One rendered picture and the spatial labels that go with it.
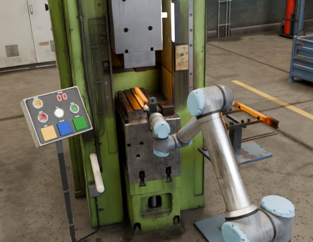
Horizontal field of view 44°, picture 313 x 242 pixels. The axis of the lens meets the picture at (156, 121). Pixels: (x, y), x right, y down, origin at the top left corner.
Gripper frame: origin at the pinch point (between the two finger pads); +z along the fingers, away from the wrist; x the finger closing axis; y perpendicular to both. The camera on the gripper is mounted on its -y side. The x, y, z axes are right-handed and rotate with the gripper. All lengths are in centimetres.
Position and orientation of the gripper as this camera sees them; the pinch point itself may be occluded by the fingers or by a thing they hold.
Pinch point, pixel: (148, 103)
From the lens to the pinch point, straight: 246.5
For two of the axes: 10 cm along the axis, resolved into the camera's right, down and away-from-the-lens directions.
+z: -2.4, -3.9, 8.9
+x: 9.7, -1.3, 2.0
